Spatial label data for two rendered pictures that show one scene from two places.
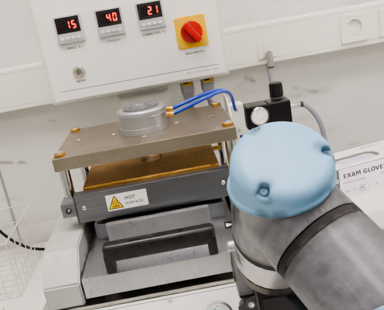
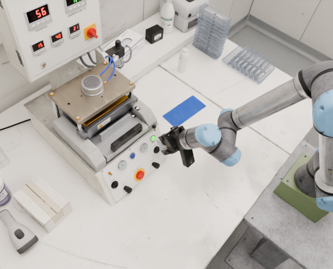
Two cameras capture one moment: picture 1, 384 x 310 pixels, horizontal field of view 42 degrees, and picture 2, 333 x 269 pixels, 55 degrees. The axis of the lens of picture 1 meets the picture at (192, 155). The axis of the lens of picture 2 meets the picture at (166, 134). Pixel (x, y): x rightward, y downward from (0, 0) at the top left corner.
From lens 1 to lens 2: 0.89 m
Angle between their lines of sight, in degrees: 55
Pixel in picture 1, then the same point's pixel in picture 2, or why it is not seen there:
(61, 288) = (101, 163)
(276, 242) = (210, 149)
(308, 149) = (216, 131)
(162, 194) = (114, 116)
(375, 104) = (120, 8)
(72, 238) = (90, 145)
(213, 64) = (97, 42)
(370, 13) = not seen: outside the picture
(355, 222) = (223, 140)
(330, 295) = (222, 156)
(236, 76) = not seen: hidden behind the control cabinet
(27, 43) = not seen: outside the picture
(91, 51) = (48, 54)
